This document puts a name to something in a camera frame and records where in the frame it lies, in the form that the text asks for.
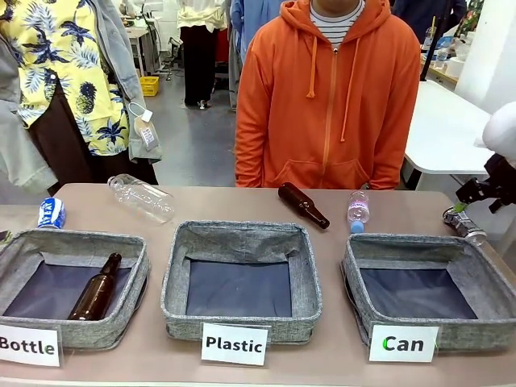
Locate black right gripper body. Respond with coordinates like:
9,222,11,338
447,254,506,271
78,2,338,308
481,154,516,202

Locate dark silver drink can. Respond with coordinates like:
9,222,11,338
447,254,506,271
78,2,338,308
442,206,489,248

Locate blue white drink can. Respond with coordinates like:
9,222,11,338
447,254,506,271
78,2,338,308
36,197,67,231

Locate small pink label water bottle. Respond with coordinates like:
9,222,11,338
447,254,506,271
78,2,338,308
347,189,372,235

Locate large clear plastic bottle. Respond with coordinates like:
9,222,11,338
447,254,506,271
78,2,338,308
106,173,177,227

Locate brown glass bottle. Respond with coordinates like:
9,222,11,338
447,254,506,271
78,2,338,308
67,252,123,322
277,181,331,231

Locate grey fabric basket can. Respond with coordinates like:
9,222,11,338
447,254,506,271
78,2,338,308
341,232,516,353

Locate grey fabric basket bottle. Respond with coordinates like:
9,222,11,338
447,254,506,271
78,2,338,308
0,229,152,350

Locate white sign reading Can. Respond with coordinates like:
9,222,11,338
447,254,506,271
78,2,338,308
367,323,441,364

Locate grey fabric basket plastic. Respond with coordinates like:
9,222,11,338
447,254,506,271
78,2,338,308
160,219,324,342

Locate white background table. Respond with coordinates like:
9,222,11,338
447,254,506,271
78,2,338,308
402,78,506,190

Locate white sign reading Bottle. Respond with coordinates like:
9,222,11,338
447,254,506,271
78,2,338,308
0,323,64,368

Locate dark brown garment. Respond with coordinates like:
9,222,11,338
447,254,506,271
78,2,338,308
28,82,159,195

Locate black pole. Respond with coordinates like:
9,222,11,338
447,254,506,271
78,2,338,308
418,15,439,82

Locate person in dark blue top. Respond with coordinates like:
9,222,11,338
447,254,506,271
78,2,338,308
392,0,468,44

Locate paper garment tags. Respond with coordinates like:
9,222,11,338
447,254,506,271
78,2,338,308
127,102,159,152

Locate person in orange hoodie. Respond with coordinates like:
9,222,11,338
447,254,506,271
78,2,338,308
235,0,422,190

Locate yellow floral shirt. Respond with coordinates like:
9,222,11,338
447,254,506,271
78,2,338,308
0,0,131,156

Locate yellow plastic crate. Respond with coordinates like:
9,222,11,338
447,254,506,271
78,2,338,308
138,75,160,98

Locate person in pineapple shirt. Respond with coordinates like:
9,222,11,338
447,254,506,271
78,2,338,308
0,0,163,189

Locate white sign reading Plastic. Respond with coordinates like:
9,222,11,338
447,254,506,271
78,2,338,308
200,321,272,368

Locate person in black skirt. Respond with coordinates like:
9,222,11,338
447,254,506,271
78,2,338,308
177,0,229,109

